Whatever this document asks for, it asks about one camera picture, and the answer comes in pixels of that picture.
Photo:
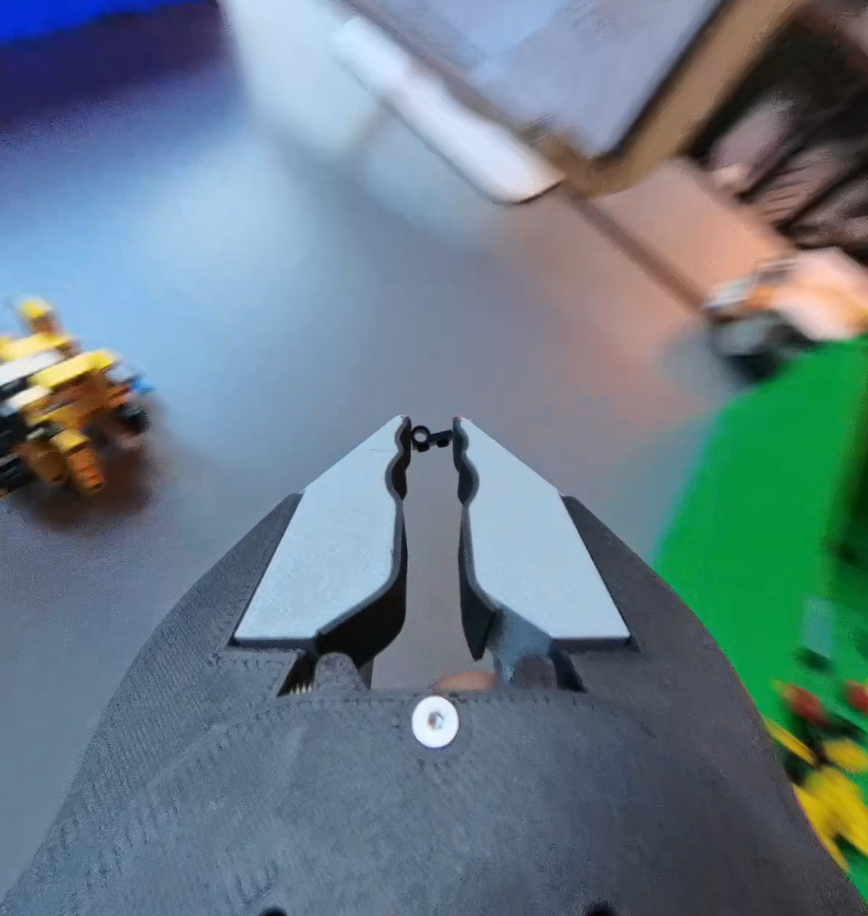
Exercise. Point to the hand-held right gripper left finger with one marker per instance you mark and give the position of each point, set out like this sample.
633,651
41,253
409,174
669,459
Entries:
326,558

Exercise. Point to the pile of lego pieces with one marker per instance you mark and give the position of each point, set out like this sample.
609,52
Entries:
834,780

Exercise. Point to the blue plastic bin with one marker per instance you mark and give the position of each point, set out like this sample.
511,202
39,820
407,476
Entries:
47,18

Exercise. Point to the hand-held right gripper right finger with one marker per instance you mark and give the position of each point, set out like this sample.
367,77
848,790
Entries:
541,565

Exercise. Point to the green plastic bin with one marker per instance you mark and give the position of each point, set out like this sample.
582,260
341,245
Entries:
763,501

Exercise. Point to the lego set box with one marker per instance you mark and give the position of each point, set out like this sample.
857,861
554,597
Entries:
770,315

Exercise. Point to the yellow lego model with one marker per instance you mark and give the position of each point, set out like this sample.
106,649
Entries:
61,401

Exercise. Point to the small black lego connector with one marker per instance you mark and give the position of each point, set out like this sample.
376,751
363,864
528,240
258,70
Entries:
425,436

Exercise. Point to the instruction sign stand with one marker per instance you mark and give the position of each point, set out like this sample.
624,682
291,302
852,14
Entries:
548,71

